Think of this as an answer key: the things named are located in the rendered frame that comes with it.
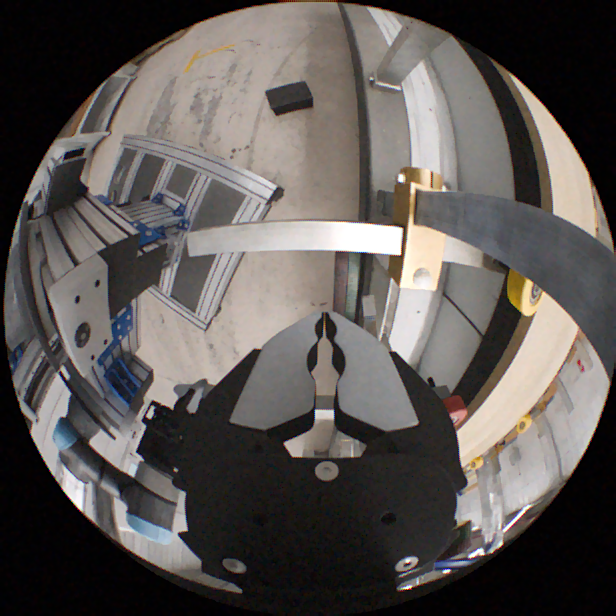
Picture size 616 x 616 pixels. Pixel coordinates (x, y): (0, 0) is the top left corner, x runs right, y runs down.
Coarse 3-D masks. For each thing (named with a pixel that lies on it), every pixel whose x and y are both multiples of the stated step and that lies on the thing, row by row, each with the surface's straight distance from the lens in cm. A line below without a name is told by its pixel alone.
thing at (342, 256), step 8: (344, 256) 34; (344, 264) 34; (344, 272) 35; (336, 280) 35; (344, 280) 35; (336, 288) 36; (344, 288) 36; (336, 296) 36; (344, 296) 37; (336, 304) 37; (344, 304) 37; (336, 312) 38
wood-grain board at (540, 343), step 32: (544, 128) 44; (544, 160) 36; (576, 160) 78; (544, 192) 35; (576, 192) 57; (576, 224) 51; (544, 320) 39; (512, 352) 36; (544, 352) 52; (512, 384) 46; (544, 384) 92; (480, 416) 49; (512, 416) 84; (480, 448) 107
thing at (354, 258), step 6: (354, 252) 34; (360, 252) 34; (354, 258) 34; (354, 264) 35; (354, 270) 35; (348, 276) 35; (354, 276) 35; (348, 282) 36; (354, 282) 36; (348, 288) 36; (354, 288) 36; (348, 294) 36; (354, 294) 37; (348, 300) 37; (354, 300) 37; (348, 306) 38; (354, 306) 38; (348, 312) 38; (354, 312) 38; (348, 318) 39
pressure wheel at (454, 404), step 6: (432, 378) 42; (432, 384) 41; (450, 396) 36; (456, 396) 37; (444, 402) 35; (450, 402) 35; (456, 402) 36; (462, 402) 37; (450, 408) 35; (456, 408) 35; (462, 408) 36; (450, 414) 34; (456, 414) 36; (462, 414) 37; (456, 420) 39
